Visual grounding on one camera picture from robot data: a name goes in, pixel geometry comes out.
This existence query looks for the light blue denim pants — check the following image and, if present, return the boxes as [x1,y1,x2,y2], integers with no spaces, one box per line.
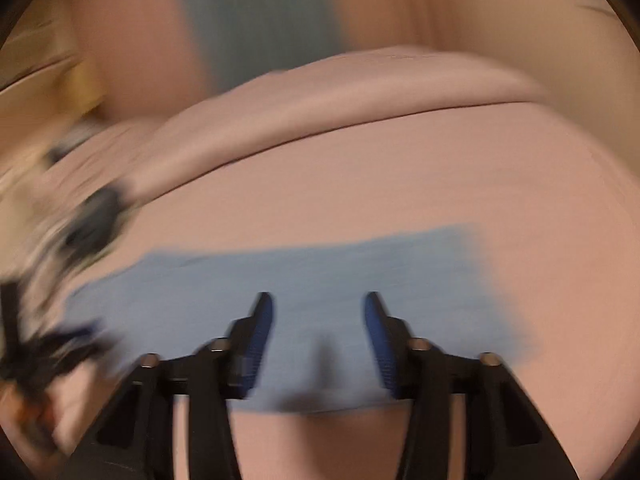
[63,226,527,413]

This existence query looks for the folded dark denim jeans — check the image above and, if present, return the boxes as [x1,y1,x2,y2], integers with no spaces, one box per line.
[62,185,126,266]

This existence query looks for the pink duvet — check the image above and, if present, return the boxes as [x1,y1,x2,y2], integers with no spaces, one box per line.
[34,47,544,207]

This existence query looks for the blue curtain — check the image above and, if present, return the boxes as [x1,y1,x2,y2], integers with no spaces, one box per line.
[183,0,346,91]

